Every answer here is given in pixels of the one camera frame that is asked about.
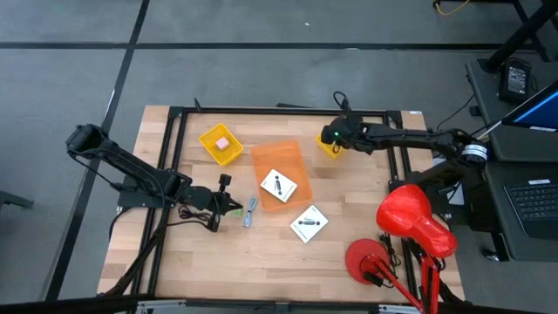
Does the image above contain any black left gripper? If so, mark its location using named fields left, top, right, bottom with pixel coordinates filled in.
left=187, top=173, right=244, bottom=233

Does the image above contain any orange plastic sheet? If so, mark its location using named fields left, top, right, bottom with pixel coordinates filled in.
left=250, top=139, right=315, bottom=214

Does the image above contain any yellow plastic mesh basket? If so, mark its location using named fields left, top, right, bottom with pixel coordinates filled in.
left=315, top=133, right=346, bottom=160
left=198, top=122, right=245, bottom=167

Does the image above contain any red desk lamp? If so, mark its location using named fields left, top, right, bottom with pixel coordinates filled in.
left=344, top=183, right=459, bottom=314

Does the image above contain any dark grey desk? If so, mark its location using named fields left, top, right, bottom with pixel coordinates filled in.
left=464, top=58, right=558, bottom=263

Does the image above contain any black power adapter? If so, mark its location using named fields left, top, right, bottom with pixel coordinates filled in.
left=498, top=58, right=534, bottom=106

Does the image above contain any computer monitor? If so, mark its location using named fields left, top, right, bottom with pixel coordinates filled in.
left=500, top=80, right=558, bottom=133

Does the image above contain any black aluminium crossbar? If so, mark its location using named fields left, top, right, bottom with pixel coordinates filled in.
left=0, top=292, right=558, bottom=314

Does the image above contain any black metal stand leg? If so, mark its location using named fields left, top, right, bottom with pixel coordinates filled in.
left=479, top=0, right=558, bottom=74

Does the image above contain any black laptop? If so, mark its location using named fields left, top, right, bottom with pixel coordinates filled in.
left=502, top=177, right=558, bottom=241

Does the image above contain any dark grey furniture leg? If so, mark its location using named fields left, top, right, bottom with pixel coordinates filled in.
left=0, top=189, right=35, bottom=211

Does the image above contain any grey blue cable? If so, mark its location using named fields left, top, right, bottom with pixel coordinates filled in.
left=242, top=195, right=260, bottom=229

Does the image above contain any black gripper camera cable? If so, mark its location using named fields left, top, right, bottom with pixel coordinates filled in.
left=332, top=90, right=353, bottom=119
left=176, top=203, right=219, bottom=233

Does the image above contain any black aluminium table frame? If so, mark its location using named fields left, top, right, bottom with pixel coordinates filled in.
left=99, top=97, right=466, bottom=306

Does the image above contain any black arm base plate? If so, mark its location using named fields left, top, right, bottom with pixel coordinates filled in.
left=116, top=174, right=179, bottom=209

